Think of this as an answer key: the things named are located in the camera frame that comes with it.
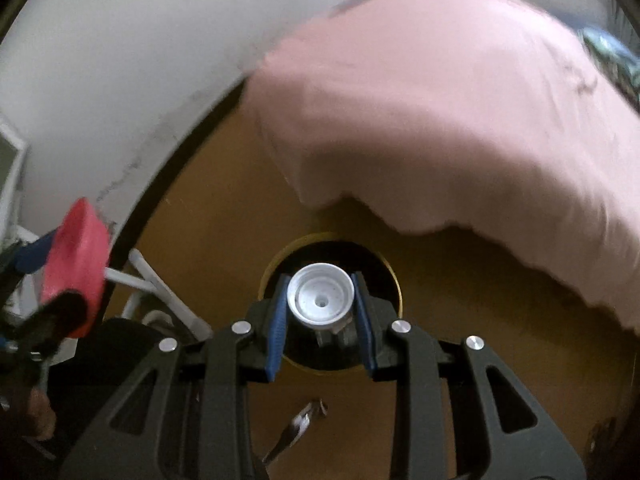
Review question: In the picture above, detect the red round plastic lid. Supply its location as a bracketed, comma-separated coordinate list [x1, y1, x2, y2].
[41, 197, 110, 338]

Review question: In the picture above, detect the black gold-rimmed trash bin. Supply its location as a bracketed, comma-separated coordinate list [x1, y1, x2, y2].
[258, 233, 404, 374]

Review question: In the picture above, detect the person's left hand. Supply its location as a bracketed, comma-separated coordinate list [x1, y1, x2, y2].
[1, 387, 56, 441]

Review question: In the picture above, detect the grey white desk shelf unit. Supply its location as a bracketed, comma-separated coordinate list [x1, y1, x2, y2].
[1, 115, 28, 248]

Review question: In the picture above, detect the pink bed blanket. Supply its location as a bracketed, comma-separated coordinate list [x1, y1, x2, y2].
[242, 0, 639, 330]

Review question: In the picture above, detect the teal patterned blanket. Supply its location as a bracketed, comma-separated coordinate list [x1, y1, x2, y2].
[578, 27, 639, 110]

